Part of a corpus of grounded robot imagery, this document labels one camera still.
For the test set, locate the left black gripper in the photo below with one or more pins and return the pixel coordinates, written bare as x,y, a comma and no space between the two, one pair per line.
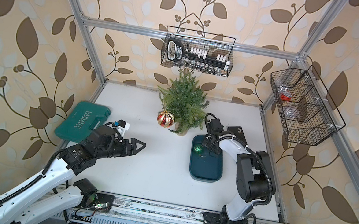
131,151

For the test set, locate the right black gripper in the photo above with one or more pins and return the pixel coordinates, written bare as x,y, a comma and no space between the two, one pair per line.
205,142

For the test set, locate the green glitter ball ornament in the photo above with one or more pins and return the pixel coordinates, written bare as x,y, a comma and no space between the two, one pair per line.
198,149

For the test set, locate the dark teal plastic tray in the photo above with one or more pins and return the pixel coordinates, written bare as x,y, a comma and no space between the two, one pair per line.
205,167

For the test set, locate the red gold striped ornament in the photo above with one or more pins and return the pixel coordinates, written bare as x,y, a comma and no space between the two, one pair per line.
165,119

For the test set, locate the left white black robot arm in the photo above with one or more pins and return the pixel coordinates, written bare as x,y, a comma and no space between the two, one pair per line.
24,204

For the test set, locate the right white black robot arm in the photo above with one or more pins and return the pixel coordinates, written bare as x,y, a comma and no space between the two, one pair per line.
254,177

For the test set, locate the small green christmas tree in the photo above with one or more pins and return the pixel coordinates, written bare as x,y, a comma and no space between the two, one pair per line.
186,101

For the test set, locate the black flat device with label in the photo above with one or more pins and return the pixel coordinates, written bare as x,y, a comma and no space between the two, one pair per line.
238,132

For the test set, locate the black socket tool set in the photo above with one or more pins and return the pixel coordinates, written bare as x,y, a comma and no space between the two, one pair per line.
178,50

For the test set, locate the red item in basket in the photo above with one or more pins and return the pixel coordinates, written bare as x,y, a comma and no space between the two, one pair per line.
284,93

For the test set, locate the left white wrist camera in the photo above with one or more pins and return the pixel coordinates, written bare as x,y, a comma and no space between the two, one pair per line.
121,126

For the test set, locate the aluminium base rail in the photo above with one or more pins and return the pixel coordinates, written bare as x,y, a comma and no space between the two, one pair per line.
153,212

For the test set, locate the back black wire basket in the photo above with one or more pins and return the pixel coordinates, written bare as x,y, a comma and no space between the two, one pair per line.
200,37

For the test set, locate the black wire basket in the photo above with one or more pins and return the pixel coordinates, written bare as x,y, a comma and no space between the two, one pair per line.
200,37
312,115

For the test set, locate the right black wire basket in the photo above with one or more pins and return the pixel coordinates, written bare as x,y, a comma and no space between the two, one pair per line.
312,115

